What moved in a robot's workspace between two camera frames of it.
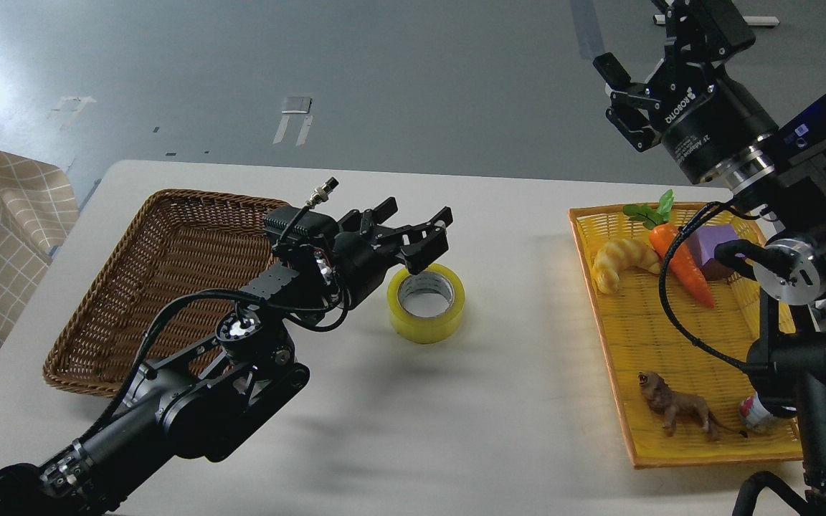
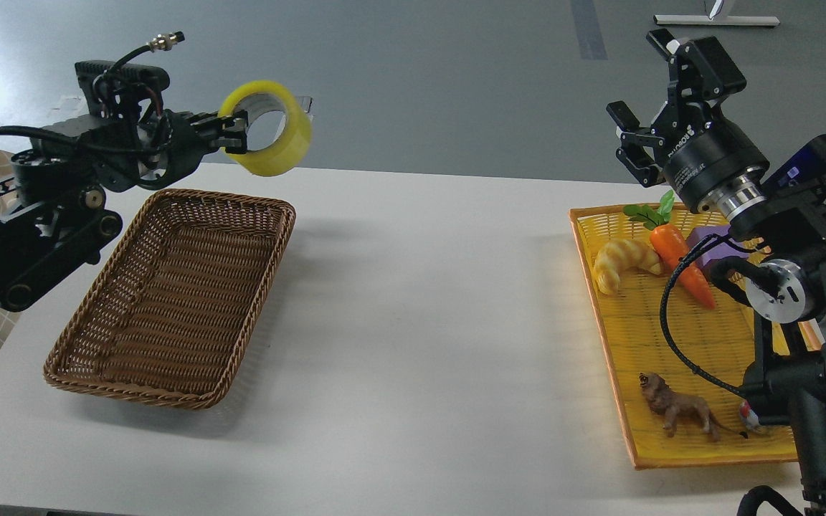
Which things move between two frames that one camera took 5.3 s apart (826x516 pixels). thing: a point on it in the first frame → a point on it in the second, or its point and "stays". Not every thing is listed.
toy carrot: x=664 y=233 stays
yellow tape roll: x=428 y=307 → x=263 y=96
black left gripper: x=361 y=257 → x=171 y=145
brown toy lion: x=675 y=405 stays
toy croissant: x=618 y=254 stays
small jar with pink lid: x=756 y=417 stays
